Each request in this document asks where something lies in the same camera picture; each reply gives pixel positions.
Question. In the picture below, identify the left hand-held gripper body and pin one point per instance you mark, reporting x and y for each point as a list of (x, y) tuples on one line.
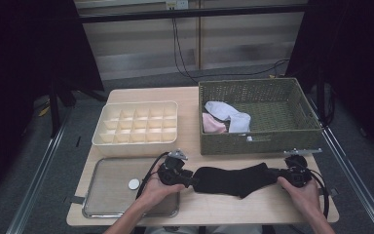
[(172, 174)]

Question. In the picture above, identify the green woven basket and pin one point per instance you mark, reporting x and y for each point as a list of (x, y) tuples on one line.
[(214, 92)]

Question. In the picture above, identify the pink sock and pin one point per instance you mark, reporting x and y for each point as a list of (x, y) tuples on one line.
[(219, 129), (207, 122)]

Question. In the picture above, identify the person's right hand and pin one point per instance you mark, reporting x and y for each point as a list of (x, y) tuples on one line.
[(305, 200)]

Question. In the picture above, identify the white sock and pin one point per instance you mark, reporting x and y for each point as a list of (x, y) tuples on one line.
[(219, 109), (242, 123)]

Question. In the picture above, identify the clear lid with white knob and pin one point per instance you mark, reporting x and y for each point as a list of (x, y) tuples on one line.
[(110, 195)]

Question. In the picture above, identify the yellow floor item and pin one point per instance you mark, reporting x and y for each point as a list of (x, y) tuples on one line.
[(44, 110)]

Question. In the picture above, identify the black tape strip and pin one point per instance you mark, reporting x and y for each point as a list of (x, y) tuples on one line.
[(333, 192), (74, 199)]

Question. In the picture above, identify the person's left hand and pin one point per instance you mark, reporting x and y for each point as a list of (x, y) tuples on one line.
[(156, 193)]

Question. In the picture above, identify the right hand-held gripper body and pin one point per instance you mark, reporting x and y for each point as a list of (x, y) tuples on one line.
[(297, 174)]

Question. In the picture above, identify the white wall outlet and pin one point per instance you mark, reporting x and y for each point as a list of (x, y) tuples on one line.
[(178, 4)]

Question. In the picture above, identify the small black floor tape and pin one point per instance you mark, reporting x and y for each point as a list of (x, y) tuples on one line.
[(78, 141)]

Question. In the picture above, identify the cream compartment storage box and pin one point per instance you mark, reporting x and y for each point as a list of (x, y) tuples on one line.
[(110, 149)]

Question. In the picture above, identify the metal floor rail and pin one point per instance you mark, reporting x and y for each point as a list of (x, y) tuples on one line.
[(36, 185), (355, 182)]

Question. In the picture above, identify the black stand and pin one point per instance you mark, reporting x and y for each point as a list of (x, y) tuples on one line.
[(320, 97), (54, 110)]

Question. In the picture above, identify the black metal crossbar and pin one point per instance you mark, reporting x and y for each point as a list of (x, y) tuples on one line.
[(142, 15)]

